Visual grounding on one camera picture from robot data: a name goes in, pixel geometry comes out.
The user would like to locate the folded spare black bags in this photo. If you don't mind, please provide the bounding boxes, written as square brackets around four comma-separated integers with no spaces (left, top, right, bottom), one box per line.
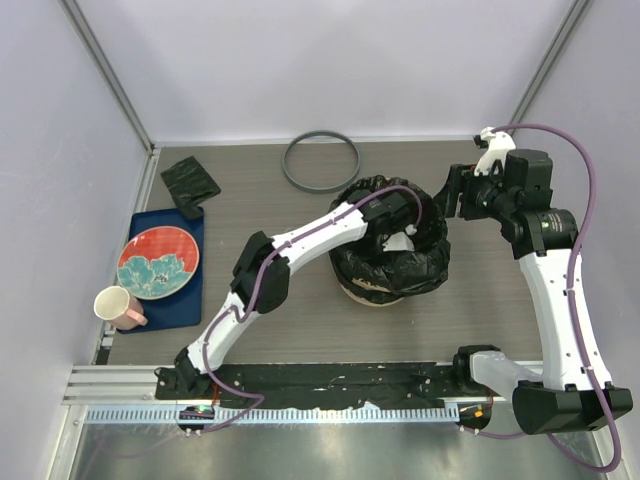
[161,156,221,220]

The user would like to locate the red and teal plate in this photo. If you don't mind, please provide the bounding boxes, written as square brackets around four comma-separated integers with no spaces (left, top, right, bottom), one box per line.
[116,226,200,300]

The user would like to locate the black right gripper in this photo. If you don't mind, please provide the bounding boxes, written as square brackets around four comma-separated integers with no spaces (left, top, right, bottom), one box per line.
[434,162,517,222]

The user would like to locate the aluminium frame rail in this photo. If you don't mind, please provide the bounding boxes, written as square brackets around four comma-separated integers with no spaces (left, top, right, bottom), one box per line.
[61,362,171,406]

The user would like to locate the right aluminium corner post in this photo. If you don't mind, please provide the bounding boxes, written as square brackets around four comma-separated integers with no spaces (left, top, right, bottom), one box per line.
[509,0,593,124]

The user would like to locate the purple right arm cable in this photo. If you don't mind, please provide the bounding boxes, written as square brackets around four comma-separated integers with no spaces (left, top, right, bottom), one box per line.
[469,123,623,474]

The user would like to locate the grey trash bin rim ring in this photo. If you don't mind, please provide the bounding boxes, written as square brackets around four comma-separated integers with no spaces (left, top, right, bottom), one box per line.
[281,129,362,195]

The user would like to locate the yellow capybara trash bin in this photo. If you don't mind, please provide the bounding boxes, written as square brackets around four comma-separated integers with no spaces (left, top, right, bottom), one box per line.
[341,279,403,307]

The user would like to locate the left aluminium corner post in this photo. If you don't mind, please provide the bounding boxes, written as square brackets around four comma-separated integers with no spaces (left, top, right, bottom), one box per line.
[59,0,154,154]

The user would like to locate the white paper cup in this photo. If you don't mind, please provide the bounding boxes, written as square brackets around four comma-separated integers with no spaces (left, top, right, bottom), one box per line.
[93,286,148,331]

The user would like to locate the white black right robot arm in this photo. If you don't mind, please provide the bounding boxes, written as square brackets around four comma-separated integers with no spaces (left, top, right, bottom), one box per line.
[436,149,633,435]

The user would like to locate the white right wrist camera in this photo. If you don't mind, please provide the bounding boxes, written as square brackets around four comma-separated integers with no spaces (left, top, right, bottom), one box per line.
[474,127,516,177]

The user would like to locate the aluminium corner post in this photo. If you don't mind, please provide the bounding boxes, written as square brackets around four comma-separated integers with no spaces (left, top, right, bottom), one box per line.
[509,0,593,124]
[59,0,154,154]

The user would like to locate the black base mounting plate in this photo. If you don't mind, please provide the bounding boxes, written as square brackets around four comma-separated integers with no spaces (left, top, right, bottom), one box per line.
[154,360,512,409]

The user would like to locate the black trash bag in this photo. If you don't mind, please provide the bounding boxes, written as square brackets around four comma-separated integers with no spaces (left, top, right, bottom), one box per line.
[329,175,451,298]

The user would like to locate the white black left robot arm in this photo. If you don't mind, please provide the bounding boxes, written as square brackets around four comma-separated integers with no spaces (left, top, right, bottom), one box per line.
[166,185,423,399]

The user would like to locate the perforated cable duct strip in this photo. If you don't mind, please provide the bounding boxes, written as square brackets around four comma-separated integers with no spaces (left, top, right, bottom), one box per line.
[85,403,459,426]

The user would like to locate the blue tray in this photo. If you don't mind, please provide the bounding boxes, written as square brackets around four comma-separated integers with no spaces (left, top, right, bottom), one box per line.
[128,209,205,333]

